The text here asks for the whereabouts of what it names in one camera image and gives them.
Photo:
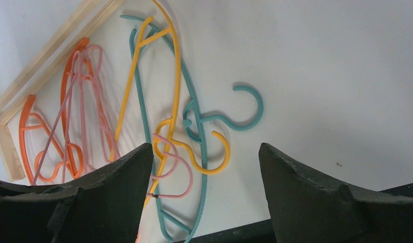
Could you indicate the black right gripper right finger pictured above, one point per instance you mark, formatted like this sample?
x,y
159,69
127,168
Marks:
x,y
307,205

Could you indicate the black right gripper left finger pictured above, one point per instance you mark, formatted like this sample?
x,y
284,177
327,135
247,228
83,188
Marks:
x,y
102,206

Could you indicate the black left arm gripper tip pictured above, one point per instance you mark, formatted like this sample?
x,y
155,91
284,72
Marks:
x,y
10,189

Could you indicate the orange plastic hanger left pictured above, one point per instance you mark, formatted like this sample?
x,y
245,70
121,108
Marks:
x,y
72,156

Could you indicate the yellow plastic hanger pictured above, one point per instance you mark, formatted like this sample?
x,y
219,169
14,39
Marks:
x,y
163,143

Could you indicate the wooden clothes rack frame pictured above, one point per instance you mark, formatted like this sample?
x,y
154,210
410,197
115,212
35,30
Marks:
x,y
82,22

